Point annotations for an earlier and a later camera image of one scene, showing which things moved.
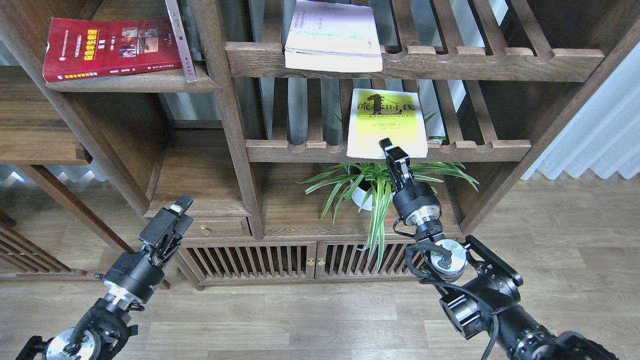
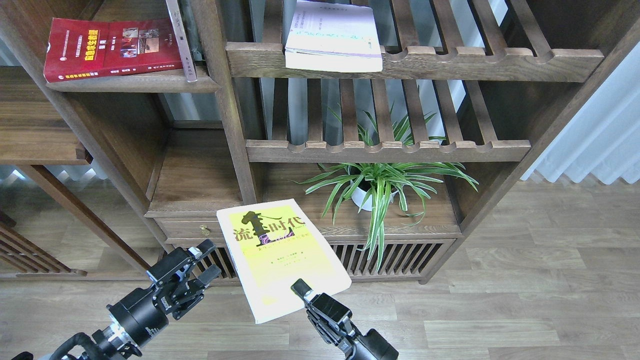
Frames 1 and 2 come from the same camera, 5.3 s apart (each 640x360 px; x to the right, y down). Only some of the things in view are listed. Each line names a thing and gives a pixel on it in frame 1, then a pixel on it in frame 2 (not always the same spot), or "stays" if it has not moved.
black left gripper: [137, 276] -> [143, 314]
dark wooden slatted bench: [23, 257] stays
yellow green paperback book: [377, 115] -> [271, 245]
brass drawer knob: [204, 231] stays
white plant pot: [358, 194] stays
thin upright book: [180, 40] stays
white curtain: [605, 135] stays
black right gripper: [416, 203] -> [334, 325]
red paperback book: [80, 49] stays
